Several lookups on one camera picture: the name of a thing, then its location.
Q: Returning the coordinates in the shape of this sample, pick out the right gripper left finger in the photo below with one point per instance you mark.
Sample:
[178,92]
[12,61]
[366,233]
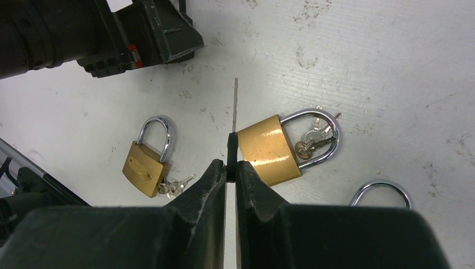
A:
[188,232]

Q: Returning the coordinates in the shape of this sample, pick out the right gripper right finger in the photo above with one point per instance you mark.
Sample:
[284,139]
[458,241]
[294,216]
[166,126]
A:
[274,233]

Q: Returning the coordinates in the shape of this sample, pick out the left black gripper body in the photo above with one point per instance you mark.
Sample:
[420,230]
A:
[142,34]

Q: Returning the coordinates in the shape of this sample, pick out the brass padlock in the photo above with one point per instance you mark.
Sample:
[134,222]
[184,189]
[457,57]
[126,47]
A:
[267,146]
[382,192]
[145,168]

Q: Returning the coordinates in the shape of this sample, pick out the keys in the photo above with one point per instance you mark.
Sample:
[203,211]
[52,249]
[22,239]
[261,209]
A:
[173,189]
[319,135]

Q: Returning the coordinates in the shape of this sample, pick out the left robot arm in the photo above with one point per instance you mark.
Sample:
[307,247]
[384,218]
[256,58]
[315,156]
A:
[46,34]

